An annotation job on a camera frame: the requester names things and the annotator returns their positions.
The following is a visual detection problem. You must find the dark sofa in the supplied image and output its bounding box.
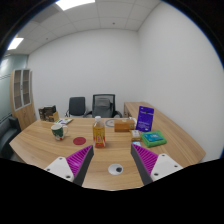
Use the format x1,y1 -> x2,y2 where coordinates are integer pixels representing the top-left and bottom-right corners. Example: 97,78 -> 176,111
0,115 -> 22,159

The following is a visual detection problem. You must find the yellow drink bottle white cap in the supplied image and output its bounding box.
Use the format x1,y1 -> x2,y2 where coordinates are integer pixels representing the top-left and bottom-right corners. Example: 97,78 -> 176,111
92,115 -> 107,149

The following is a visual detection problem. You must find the small tan packet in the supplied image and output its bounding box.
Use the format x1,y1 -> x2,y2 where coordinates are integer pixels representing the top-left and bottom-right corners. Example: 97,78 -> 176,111
130,129 -> 142,141

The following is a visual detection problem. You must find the wooden shelf cabinet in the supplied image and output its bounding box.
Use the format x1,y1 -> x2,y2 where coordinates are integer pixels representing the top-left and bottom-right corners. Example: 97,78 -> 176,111
9,68 -> 37,131

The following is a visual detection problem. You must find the small rectangular ceiling light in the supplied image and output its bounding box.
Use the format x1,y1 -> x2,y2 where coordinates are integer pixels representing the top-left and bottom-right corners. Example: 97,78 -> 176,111
7,37 -> 25,51

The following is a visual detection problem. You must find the green and white mug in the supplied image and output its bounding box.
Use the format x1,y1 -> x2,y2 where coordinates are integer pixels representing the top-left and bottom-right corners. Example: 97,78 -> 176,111
50,123 -> 69,141

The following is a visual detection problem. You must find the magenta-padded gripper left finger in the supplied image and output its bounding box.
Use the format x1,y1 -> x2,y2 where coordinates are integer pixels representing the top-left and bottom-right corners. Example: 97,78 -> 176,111
44,144 -> 95,187

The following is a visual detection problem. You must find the large rectangular ceiling light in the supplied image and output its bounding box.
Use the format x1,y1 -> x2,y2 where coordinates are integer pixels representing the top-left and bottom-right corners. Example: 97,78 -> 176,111
54,0 -> 96,12

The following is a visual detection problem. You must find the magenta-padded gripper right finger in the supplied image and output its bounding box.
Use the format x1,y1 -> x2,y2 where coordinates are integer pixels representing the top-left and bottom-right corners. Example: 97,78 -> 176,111
130,143 -> 184,186

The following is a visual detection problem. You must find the white round table grommet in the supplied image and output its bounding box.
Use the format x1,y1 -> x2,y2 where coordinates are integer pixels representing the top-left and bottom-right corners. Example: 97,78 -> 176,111
107,163 -> 124,176

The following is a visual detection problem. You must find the green pouch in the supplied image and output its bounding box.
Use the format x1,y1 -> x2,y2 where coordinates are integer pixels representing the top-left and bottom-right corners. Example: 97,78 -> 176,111
140,130 -> 168,148

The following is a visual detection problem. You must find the black office chair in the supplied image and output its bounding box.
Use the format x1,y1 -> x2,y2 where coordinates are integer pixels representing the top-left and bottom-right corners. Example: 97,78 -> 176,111
64,96 -> 88,118

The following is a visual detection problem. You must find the wooden tissue box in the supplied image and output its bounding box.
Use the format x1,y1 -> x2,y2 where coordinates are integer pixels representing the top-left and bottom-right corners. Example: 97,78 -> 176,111
113,118 -> 136,133

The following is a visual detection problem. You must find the white and green leaflet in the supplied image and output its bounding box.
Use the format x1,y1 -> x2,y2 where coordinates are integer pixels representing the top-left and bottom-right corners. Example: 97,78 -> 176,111
54,117 -> 74,126

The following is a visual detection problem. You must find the wooden side desk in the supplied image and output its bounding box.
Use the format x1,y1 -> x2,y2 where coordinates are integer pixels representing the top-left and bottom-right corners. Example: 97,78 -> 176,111
123,101 -> 158,118

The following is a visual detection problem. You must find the round grey disc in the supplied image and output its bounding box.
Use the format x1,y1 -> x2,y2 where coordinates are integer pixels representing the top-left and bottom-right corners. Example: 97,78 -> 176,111
104,118 -> 117,128

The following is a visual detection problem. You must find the purple standing package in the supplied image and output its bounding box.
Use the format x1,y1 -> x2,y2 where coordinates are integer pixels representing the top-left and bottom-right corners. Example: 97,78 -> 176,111
135,105 -> 155,133

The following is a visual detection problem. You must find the grey mesh office chair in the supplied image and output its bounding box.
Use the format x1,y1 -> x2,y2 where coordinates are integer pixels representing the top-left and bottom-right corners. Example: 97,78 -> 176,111
83,93 -> 123,119

